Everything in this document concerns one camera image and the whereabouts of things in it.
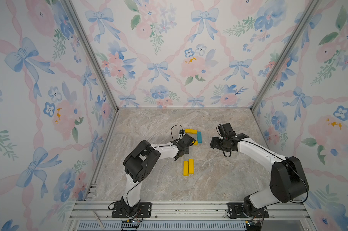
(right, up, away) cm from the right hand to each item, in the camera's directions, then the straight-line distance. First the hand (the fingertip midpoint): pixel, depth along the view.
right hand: (216, 144), depth 91 cm
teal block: (-8, +3, +12) cm, 15 cm away
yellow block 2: (-11, -1, +10) cm, 15 cm away
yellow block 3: (-19, -15, -3) cm, 24 cm away
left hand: (-20, -2, +7) cm, 21 cm away
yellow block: (-14, +7, +14) cm, 21 cm away
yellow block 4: (-16, -13, -3) cm, 21 cm away
